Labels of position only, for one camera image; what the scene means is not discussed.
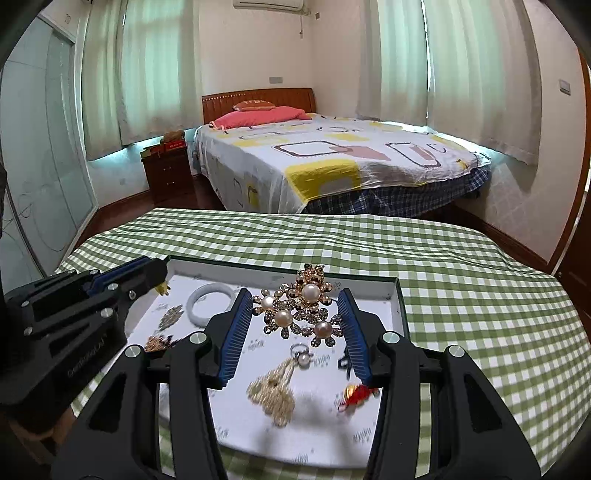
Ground silver rhinestone brooch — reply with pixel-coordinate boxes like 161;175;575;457
158;305;184;329

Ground glass sliding door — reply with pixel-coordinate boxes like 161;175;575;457
0;14;100;273

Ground pink pillow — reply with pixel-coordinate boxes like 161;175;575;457
210;106;311;130

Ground gold pearl flower brooch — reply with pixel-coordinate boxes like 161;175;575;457
259;264;343;348

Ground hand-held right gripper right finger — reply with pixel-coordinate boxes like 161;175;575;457
337;288;541;480

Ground pearl bead necklace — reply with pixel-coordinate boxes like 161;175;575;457
247;357;296;428

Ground red cushion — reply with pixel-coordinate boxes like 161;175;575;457
232;98;278;112

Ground wooden door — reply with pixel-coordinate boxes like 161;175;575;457
549;60;591;315

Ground dark wooden nightstand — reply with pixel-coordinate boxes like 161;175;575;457
141;147;195;206

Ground white jade bangle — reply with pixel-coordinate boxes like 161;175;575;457
186;284;236;328

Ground wooden bed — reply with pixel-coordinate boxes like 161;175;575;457
191;88;492;217

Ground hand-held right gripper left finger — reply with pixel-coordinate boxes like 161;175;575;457
51;287;254;480

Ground patterned white bedsheet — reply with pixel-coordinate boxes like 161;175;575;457
193;113;491;214

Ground blue plaid bed cover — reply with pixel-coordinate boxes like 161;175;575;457
305;166;490;217

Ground white sheer curtain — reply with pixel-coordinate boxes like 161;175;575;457
355;0;430;125
81;0;125;160
422;0;542;164
115;0;204;139

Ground green checked tablecloth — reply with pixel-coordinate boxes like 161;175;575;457
53;208;591;480

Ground silver pearl ring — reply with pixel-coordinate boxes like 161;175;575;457
290;342;315;370

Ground red ornament with key ring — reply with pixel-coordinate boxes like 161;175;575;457
335;384;382;414

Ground green jewelry tray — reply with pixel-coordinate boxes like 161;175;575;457
122;255;409;467

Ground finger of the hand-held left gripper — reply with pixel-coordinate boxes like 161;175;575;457
76;256;155;298
104;258;169;324

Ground red boxes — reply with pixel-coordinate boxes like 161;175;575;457
143;141;188;158

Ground white air conditioner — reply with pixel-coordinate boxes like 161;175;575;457
233;0;305;12

